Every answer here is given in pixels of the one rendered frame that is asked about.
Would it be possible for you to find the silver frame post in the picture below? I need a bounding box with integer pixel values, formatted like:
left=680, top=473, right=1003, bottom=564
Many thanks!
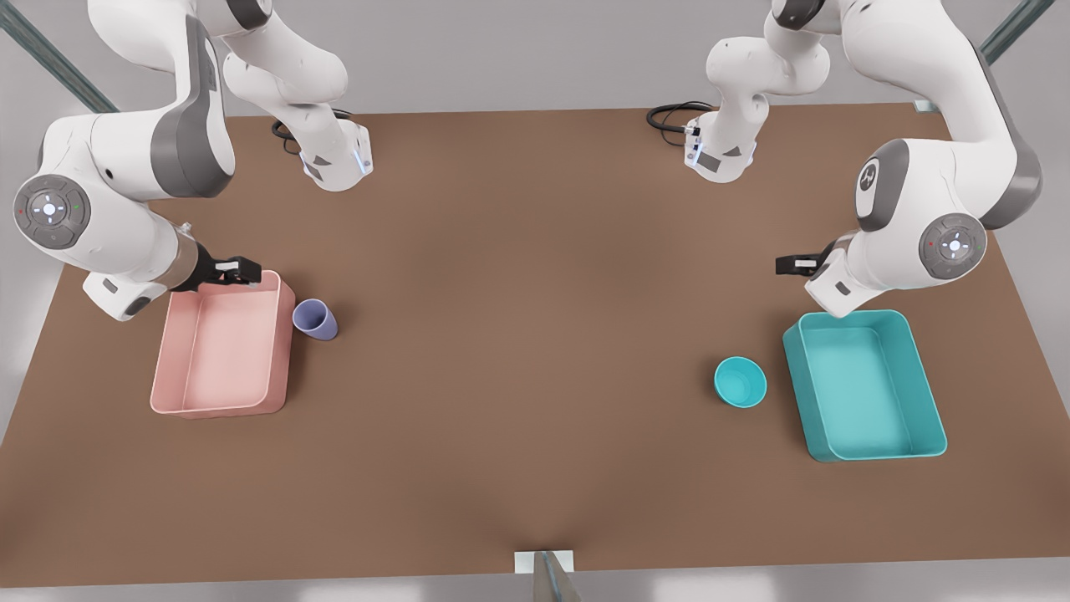
left=513, top=549, right=583, bottom=602
left=914, top=0, right=1057, bottom=115
left=0, top=0, right=120, bottom=115

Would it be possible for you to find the teal plastic box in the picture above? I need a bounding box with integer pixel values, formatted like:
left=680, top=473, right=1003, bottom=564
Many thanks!
left=782, top=309, right=949, bottom=463

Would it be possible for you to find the teal bowl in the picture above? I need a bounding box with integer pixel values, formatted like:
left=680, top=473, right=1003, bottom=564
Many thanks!
left=714, top=356, right=768, bottom=410

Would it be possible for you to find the black cable loop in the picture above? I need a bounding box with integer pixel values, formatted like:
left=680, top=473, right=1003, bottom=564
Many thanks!
left=646, top=101, right=716, bottom=150
left=271, top=107, right=355, bottom=156

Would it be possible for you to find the pink plastic box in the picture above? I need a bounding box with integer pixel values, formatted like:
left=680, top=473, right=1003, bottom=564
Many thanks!
left=150, top=269, right=297, bottom=419

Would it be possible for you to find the lavender cup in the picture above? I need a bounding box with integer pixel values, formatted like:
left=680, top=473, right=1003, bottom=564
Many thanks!
left=292, top=298, right=339, bottom=342

